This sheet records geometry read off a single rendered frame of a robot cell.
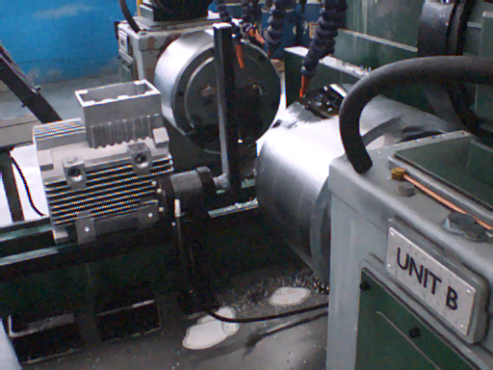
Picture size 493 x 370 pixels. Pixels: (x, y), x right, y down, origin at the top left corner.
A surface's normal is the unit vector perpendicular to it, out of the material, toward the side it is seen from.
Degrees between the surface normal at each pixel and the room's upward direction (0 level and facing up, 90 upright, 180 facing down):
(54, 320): 0
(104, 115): 90
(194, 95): 90
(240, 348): 0
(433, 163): 0
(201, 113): 90
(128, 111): 90
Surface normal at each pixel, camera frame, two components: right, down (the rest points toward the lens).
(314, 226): 0.07, 0.38
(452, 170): -0.05, -0.91
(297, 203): -0.91, -0.01
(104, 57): 0.41, 0.36
